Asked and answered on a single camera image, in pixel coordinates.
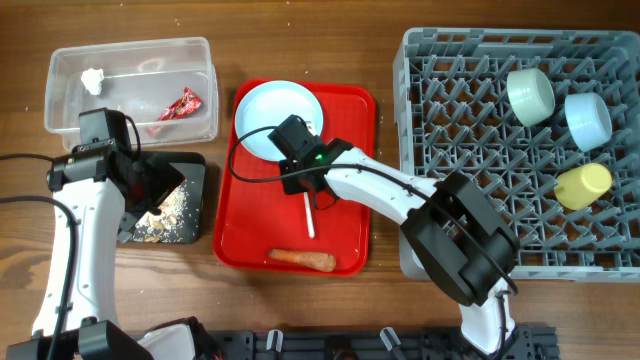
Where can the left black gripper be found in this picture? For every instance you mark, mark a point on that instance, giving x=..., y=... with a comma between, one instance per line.
x=151, y=180

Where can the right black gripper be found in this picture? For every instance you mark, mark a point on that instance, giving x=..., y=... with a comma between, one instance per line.
x=298, y=178

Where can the rice and peanut leftovers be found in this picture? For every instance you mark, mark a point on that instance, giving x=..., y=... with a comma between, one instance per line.
x=175, y=222

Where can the white plastic spoon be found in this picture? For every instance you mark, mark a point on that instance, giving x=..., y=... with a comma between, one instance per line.
x=309, y=217

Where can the light blue plate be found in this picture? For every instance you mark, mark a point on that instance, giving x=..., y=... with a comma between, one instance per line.
x=267, y=106

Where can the orange carrot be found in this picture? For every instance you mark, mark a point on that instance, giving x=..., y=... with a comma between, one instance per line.
x=322, y=262

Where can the red snack wrapper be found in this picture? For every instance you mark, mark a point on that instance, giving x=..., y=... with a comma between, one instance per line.
x=187, y=104

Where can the white tissue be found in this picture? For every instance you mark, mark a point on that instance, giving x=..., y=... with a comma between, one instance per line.
x=92, y=80

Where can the mint green bowl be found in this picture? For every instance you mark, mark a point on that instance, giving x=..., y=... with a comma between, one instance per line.
x=530, y=95

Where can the yellow plastic cup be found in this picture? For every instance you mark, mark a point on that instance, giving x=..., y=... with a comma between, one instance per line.
x=578, y=188

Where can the light blue bowl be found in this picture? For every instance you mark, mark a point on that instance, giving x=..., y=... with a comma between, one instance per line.
x=588, y=120

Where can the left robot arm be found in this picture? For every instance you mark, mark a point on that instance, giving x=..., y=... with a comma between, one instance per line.
x=93, y=188

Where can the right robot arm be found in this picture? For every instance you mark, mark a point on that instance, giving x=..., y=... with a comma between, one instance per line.
x=463, y=243

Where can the grey dishwasher rack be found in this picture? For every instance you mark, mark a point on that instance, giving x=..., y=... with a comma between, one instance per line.
x=453, y=114

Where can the black plastic tray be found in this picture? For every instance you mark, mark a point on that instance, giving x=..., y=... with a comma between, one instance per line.
x=193, y=167

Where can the red serving tray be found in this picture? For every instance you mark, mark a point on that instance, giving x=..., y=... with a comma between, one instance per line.
x=253, y=219

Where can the clear plastic bin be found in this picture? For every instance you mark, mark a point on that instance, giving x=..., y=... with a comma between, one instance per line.
x=141, y=79

